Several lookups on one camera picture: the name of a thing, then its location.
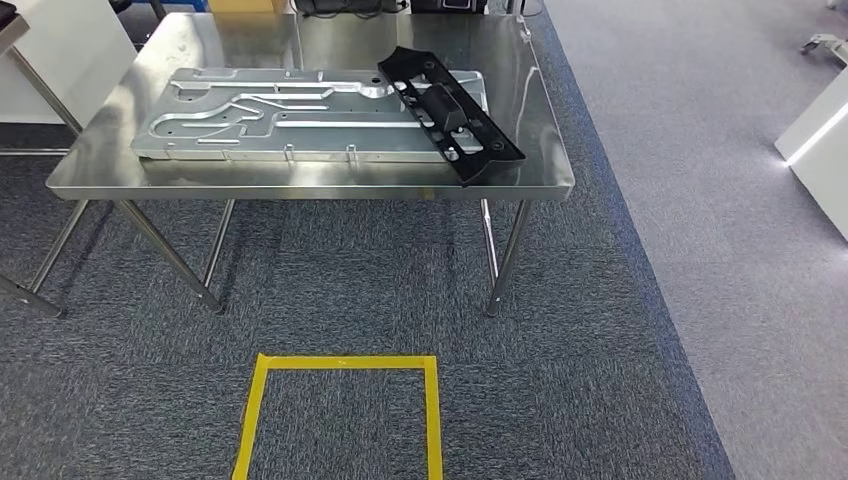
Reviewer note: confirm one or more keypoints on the black plastic panel part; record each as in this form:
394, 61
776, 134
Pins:
457, 119

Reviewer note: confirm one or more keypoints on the stainless steel workbench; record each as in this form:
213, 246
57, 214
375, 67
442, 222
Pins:
331, 179

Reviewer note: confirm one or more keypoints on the stamped grey metal plate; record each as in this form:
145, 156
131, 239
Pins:
298, 132

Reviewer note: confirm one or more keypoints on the black device with yellow label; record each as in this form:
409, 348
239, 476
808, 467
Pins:
450, 5

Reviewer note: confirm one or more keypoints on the brown cardboard box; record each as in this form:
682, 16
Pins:
246, 5

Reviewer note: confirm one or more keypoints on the white cabinet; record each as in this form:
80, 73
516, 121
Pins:
73, 66

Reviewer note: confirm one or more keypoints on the white box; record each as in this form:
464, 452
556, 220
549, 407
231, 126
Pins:
821, 152

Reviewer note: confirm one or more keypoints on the grey wheeled base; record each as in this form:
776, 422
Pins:
825, 46

